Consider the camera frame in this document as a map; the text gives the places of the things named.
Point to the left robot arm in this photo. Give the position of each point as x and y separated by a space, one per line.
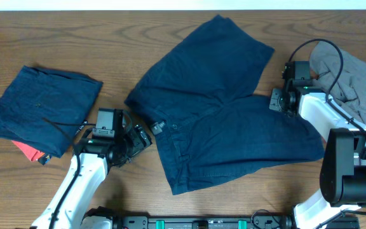
95 154

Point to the navy blue shorts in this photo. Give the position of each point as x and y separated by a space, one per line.
209 124

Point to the folded navy shorts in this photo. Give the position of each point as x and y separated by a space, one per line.
43 108

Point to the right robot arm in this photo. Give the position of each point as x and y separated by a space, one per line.
343 173

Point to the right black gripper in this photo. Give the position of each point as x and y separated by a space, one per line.
273 104

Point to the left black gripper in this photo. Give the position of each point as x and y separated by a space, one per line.
140 140

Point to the grey shorts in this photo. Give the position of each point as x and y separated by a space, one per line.
350 90

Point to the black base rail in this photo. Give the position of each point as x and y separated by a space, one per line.
262 219

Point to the folded red garment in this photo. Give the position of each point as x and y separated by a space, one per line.
31 153

